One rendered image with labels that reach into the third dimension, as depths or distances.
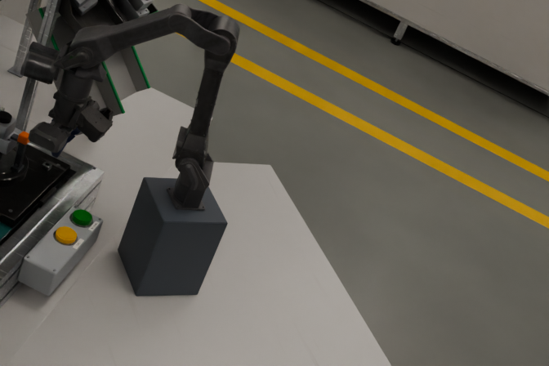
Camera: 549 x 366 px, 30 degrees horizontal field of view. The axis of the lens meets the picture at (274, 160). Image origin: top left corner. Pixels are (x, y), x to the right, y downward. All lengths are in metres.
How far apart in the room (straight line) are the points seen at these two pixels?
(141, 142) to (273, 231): 0.40
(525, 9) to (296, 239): 3.46
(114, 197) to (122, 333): 0.43
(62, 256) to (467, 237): 2.76
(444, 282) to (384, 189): 0.58
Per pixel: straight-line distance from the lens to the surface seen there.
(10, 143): 2.08
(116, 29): 1.89
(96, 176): 2.21
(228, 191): 2.49
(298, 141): 4.56
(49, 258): 1.97
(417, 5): 5.80
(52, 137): 1.93
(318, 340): 2.20
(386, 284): 3.97
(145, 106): 2.70
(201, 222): 2.02
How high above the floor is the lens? 2.23
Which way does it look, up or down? 31 degrees down
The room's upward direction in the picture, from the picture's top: 24 degrees clockwise
